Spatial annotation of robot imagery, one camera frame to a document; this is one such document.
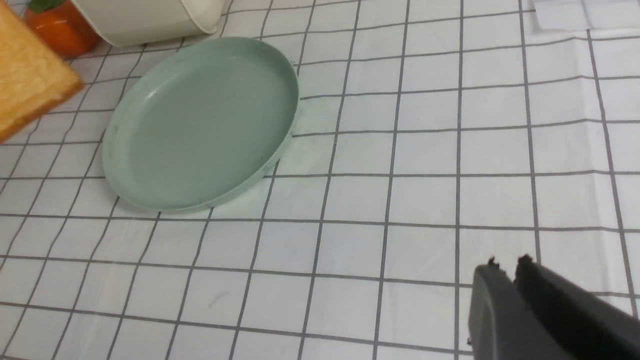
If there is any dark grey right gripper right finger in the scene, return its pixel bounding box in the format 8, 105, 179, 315
515, 255, 640, 360

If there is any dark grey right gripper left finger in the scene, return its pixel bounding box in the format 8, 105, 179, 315
468, 258, 574, 360

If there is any golden toast slice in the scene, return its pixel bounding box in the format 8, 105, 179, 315
0, 2, 84, 142

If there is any white grid tablecloth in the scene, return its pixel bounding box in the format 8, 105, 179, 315
0, 0, 640, 360

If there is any pale green round plate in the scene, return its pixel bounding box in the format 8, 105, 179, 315
102, 37, 300, 212

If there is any cream white toaster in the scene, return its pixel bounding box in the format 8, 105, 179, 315
72, 0, 227, 48

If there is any orange persimmon with leaf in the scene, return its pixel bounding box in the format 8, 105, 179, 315
23, 0, 102, 59

